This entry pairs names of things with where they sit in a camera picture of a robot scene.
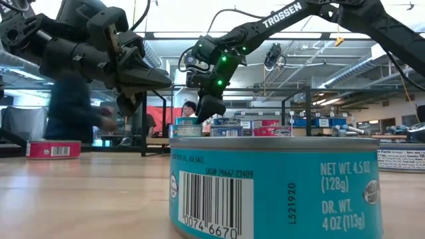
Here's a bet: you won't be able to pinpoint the grey cloth cover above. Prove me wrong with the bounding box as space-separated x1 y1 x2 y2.
1 106 48 143

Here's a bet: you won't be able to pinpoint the white ceiling unit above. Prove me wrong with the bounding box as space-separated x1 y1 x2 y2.
371 42 388 61

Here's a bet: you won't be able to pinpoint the black chair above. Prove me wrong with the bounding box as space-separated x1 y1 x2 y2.
408 105 425 145

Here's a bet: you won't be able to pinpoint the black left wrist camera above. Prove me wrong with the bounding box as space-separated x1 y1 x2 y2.
118 30 147 67

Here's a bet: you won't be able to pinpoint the silver ventilation duct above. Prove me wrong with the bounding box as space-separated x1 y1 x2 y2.
317 40 412 89

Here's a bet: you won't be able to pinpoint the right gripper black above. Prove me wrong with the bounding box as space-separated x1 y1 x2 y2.
195 94 228 125

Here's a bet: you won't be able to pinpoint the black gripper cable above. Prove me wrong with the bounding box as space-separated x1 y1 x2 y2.
129 0 153 33

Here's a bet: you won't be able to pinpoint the wooden shelf board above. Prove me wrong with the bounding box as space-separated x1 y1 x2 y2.
145 137 171 146

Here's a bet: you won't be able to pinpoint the blue storage bins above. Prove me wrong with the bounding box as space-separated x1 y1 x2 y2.
293 117 348 129

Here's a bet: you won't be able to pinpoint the red fabric panel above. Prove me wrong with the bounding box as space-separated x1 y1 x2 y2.
147 106 184 133

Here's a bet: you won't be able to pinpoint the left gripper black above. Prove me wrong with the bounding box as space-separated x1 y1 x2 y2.
84 5 173 118

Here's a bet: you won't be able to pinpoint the black ceiling camera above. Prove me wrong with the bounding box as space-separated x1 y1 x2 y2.
264 42 284 69

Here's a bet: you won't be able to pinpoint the person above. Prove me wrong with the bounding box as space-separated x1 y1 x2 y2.
182 100 199 118
145 113 157 137
42 70 119 145

